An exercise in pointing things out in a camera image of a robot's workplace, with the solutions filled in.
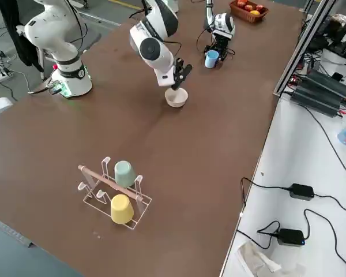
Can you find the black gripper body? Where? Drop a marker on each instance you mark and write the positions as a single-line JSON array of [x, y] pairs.
[[178, 67], [222, 41]]

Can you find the pale green cup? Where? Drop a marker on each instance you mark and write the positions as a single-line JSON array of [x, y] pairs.
[[124, 174]]

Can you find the yellow cup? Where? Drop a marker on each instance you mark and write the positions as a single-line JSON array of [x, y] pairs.
[[121, 209]]

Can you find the white bowl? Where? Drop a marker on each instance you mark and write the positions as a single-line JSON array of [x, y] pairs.
[[176, 99]]

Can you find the brown wicker basket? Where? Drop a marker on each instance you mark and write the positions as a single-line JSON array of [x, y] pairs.
[[245, 15]]

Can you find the red apple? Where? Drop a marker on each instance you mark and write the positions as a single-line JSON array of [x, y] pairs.
[[241, 2], [248, 7], [259, 7]]

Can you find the yellow lemon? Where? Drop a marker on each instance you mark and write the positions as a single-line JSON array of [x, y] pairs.
[[254, 12]]

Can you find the black power supply box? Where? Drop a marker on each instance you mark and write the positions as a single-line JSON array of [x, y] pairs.
[[331, 83], [317, 101]]

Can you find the black jacket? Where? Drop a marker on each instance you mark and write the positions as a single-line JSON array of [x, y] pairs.
[[23, 49]]

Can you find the black power brick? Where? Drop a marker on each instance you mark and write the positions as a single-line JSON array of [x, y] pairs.
[[301, 191], [291, 237]]

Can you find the white box orange label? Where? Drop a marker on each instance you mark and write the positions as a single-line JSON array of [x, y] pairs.
[[0, 106]]

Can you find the aluminium frame post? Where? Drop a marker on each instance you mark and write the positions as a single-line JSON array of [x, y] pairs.
[[305, 43]]

